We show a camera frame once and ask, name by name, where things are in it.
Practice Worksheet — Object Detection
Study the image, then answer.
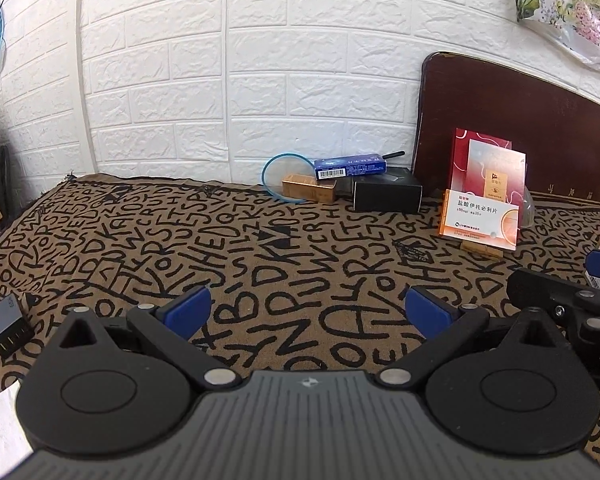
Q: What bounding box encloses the orange white medicine box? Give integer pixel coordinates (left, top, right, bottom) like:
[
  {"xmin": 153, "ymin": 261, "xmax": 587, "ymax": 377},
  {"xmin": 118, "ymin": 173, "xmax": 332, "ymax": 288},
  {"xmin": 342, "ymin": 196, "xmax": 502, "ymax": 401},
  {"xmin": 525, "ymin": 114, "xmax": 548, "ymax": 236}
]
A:
[{"xmin": 439, "ymin": 190, "xmax": 519, "ymax": 252}]

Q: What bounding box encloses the dark brown wooden board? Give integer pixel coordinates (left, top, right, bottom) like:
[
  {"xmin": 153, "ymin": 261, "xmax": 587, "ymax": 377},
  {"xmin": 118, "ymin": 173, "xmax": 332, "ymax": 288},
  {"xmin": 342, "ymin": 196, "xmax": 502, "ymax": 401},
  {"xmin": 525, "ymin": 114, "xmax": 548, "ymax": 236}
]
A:
[{"xmin": 413, "ymin": 52, "xmax": 600, "ymax": 203}]

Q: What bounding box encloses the letter-patterned brown tablecloth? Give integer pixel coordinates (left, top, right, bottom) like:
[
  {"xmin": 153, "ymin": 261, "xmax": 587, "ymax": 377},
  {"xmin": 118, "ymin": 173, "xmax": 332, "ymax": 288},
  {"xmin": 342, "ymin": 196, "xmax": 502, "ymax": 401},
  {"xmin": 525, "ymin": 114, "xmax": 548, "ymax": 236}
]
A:
[{"xmin": 0, "ymin": 176, "xmax": 600, "ymax": 393}]

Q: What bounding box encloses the black cardboard box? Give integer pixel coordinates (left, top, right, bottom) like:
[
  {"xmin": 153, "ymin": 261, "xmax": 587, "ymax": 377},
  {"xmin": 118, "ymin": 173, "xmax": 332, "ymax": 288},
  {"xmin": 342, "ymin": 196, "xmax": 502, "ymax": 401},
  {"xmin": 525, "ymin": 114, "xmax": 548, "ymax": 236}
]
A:
[{"xmin": 352, "ymin": 167, "xmax": 422, "ymax": 214}]

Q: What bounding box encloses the red white gift box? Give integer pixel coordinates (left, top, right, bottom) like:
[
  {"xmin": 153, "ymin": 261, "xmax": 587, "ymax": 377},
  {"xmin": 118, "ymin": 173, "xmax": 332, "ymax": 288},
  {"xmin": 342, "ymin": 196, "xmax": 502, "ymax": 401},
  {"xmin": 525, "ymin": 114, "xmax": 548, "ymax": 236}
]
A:
[{"xmin": 450, "ymin": 128, "xmax": 527, "ymax": 208}]

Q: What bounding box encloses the small grey black device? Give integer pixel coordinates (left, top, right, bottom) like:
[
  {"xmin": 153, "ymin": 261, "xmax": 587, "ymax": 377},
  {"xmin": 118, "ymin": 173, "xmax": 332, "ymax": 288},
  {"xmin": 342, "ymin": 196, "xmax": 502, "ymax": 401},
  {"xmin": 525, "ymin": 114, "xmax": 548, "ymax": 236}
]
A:
[{"xmin": 0, "ymin": 294, "xmax": 34, "ymax": 359}]

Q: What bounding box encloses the blue cigarette-style box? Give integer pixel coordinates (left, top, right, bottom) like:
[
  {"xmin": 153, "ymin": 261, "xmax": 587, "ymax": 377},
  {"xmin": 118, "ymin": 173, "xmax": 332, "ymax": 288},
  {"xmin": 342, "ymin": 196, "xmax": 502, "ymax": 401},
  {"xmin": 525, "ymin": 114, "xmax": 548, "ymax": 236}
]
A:
[{"xmin": 313, "ymin": 154, "xmax": 387, "ymax": 180}]

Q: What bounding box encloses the blue rimmed round sieve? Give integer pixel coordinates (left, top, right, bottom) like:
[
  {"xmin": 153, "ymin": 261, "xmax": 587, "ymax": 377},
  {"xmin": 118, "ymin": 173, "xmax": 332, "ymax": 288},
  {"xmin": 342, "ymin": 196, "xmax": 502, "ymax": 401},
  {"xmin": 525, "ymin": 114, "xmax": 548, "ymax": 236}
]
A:
[{"xmin": 260, "ymin": 153, "xmax": 314, "ymax": 204}]

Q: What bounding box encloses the small tan wooden box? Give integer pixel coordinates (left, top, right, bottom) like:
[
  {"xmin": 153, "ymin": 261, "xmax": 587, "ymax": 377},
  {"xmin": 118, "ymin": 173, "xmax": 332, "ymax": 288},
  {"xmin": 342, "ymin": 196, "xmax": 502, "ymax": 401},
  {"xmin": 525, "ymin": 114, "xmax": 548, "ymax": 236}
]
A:
[{"xmin": 282, "ymin": 174, "xmax": 336, "ymax": 204}]

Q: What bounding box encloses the white paper sheet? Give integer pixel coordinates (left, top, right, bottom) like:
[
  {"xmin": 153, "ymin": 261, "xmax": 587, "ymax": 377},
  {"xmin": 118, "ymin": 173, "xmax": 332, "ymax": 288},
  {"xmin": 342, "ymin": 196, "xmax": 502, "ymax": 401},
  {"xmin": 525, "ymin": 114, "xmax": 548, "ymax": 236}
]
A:
[{"xmin": 0, "ymin": 382, "xmax": 32, "ymax": 479}]

